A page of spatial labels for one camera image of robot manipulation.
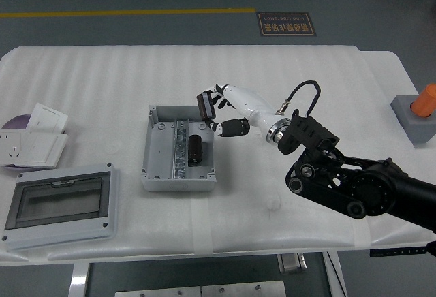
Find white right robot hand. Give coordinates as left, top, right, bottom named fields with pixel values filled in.
left=197, top=84, right=281, bottom=138

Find black cylindrical battery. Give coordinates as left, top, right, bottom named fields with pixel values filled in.
left=196, top=91, right=215, bottom=121

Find dark brown cylindrical battery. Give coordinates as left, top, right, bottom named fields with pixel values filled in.
left=187, top=134, right=203, bottom=167

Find grey open junction box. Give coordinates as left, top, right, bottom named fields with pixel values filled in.
left=139, top=104, right=218, bottom=192

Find white foam mat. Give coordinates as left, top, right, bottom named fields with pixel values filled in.
left=0, top=44, right=426, bottom=262

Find brown floor sign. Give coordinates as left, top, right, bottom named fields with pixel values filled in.
left=255, top=12, right=317, bottom=37

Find grey block stand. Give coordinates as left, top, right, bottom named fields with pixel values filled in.
left=390, top=94, right=436, bottom=148

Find orange cylinder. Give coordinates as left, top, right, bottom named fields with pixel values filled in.
left=410, top=84, right=436, bottom=118

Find white table leg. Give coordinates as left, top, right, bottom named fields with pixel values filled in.
left=323, top=251, right=348, bottom=297
left=69, top=262, right=91, bottom=297

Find black table control panel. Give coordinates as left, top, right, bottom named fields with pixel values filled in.
left=369, top=245, right=429, bottom=257

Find grey cover with clear window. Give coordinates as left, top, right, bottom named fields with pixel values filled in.
left=0, top=163, right=121, bottom=252

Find purple disc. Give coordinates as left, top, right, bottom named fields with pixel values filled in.
left=1, top=114, right=34, bottom=170

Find white socket panel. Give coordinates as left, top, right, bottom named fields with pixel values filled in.
left=0, top=131, right=27, bottom=167

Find metal mounting rail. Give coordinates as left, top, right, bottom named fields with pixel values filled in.
left=169, top=119, right=190, bottom=179

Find grey metal bracket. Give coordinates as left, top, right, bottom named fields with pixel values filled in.
left=277, top=254, right=307, bottom=274

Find grey metal base plate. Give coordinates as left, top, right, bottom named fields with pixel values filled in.
left=114, top=286, right=202, bottom=297
left=201, top=281, right=286, bottom=297

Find white switch plate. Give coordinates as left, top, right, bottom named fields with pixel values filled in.
left=26, top=102, right=69, bottom=134

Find white blank wall panel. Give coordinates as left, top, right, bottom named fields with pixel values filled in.
left=18, top=131, right=69, bottom=170

